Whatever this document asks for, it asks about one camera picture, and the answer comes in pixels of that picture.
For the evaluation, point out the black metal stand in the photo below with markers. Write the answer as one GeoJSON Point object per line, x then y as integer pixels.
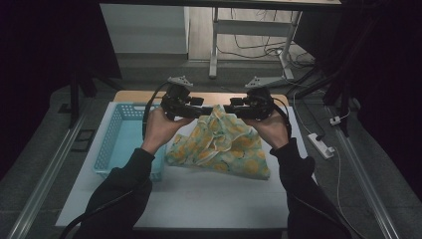
{"type": "Point", "coordinates": [346, 109]}
{"type": "Point", "coordinates": [74, 99]}

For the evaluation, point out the dark curtain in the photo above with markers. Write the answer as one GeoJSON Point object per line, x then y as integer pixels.
{"type": "Point", "coordinates": [391, 83]}
{"type": "Point", "coordinates": [33, 66]}

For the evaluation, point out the aluminium rail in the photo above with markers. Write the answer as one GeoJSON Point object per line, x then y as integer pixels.
{"type": "Point", "coordinates": [43, 186]}
{"type": "Point", "coordinates": [365, 186]}

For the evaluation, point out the white-legged desk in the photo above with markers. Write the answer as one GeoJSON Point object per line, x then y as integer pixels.
{"type": "Point", "coordinates": [252, 27]}

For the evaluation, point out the white table mat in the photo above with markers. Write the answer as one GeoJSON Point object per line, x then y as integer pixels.
{"type": "Point", "coordinates": [205, 199]}

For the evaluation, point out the white cabinet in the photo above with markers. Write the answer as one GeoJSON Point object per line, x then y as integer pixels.
{"type": "Point", "coordinates": [142, 30]}

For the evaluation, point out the orange patterned cloth bag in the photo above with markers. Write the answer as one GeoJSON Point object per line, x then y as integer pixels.
{"type": "Point", "coordinates": [225, 149]}

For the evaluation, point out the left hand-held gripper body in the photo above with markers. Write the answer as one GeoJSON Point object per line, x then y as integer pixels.
{"type": "Point", "coordinates": [175, 99]}

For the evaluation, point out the blue plastic basket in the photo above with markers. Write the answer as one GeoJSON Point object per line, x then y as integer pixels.
{"type": "Point", "coordinates": [122, 142]}

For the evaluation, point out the small white adaptor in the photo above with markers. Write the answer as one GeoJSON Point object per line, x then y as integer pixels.
{"type": "Point", "coordinates": [335, 120]}

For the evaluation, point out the black floor plate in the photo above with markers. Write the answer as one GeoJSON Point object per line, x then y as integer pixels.
{"type": "Point", "coordinates": [83, 141]}

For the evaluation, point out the person's left hand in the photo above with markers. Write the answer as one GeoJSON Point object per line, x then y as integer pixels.
{"type": "Point", "coordinates": [159, 129]}

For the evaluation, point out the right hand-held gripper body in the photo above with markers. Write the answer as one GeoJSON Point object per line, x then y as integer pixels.
{"type": "Point", "coordinates": [260, 101]}

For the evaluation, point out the person's right hand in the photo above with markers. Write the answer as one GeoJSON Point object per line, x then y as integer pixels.
{"type": "Point", "coordinates": [270, 129]}

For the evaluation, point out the white power strip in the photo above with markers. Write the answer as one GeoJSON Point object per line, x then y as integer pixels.
{"type": "Point", "coordinates": [323, 151]}

